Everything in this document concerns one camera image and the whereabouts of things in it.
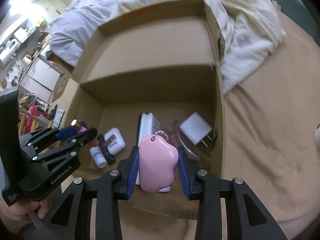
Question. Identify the black red lip balm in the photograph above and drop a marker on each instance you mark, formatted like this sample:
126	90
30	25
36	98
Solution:
102	144

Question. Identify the white power adapter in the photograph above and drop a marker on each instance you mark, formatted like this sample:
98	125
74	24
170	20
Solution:
196	129

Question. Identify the pink rectangular tag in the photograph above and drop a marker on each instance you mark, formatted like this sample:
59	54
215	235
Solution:
77	126

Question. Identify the red suitcase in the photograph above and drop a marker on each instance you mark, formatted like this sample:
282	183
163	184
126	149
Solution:
32	119

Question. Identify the cream patterned blanket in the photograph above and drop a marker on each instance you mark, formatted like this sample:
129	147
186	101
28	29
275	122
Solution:
250	29

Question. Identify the green headboard cushion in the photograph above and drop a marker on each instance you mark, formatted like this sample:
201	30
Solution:
297	11

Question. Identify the brown patterned rug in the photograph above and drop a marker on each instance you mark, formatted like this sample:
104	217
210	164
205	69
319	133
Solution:
60	87

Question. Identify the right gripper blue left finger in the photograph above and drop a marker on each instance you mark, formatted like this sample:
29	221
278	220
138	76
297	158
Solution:
129	170

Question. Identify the white grey duvet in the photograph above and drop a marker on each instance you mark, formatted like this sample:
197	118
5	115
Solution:
72	31

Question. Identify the clear pink plastic bag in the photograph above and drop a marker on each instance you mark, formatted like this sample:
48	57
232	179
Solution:
176	138

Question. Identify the white pill bottle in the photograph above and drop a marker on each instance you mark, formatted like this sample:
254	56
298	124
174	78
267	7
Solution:
98	157

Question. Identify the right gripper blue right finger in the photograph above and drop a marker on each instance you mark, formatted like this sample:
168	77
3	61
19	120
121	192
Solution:
188	169

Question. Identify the white cabinet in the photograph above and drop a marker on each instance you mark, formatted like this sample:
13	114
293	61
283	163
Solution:
41	79

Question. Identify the brown cardboard box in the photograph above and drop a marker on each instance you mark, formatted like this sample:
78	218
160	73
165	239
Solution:
160	59

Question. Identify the white remote case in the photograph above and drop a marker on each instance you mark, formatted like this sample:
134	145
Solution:
148	125

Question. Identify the black gold battery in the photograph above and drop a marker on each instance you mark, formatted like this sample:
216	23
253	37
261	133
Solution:
111	140

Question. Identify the white earbuds case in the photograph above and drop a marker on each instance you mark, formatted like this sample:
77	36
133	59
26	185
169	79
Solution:
120	145

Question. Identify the pink paw keychain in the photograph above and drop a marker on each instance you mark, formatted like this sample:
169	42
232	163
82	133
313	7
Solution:
157	161

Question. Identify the person's left hand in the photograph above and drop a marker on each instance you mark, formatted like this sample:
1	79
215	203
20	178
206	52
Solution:
16	217

